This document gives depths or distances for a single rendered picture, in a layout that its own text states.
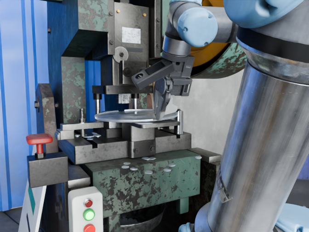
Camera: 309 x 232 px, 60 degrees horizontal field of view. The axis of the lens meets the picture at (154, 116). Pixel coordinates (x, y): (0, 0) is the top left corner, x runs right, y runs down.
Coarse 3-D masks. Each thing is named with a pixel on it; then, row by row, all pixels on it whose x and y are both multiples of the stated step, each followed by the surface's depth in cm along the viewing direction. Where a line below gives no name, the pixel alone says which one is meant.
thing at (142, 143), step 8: (168, 120) 85; (128, 128) 89; (136, 128) 88; (144, 128) 90; (152, 128) 91; (128, 136) 89; (136, 136) 89; (144, 136) 90; (152, 136) 92; (128, 144) 89; (136, 144) 89; (144, 144) 91; (152, 144) 92; (128, 152) 90; (136, 152) 88; (144, 152) 91; (152, 152) 92
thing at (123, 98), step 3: (117, 96) 103; (120, 96) 102; (123, 96) 102; (126, 96) 102; (129, 96) 104; (117, 99) 103; (120, 99) 102; (123, 99) 102; (126, 99) 102; (129, 99) 104; (117, 102) 103; (120, 102) 102; (123, 102) 102; (126, 102) 103; (129, 102) 104
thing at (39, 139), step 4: (28, 136) 69; (32, 136) 69; (36, 136) 68; (40, 136) 69; (44, 136) 68; (48, 136) 68; (28, 140) 66; (32, 140) 66; (36, 140) 66; (40, 140) 66; (44, 140) 67; (48, 140) 67; (52, 140) 69; (32, 144) 66; (36, 144) 66; (40, 144) 69; (36, 148) 69; (40, 148) 69; (40, 152) 69
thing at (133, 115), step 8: (104, 112) 101; (112, 112) 104; (120, 112) 103; (128, 112) 98; (136, 112) 97; (144, 112) 97; (152, 112) 101; (176, 112) 96; (104, 120) 83; (112, 120) 81; (120, 120) 80; (128, 120) 80; (136, 120) 80; (144, 120) 80; (152, 120) 81; (160, 120) 82
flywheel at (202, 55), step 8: (208, 0) 112; (216, 0) 108; (192, 48) 123; (200, 48) 118; (208, 48) 108; (216, 48) 105; (224, 48) 101; (200, 56) 113; (208, 56) 109; (216, 56) 106; (200, 64) 113; (208, 64) 114
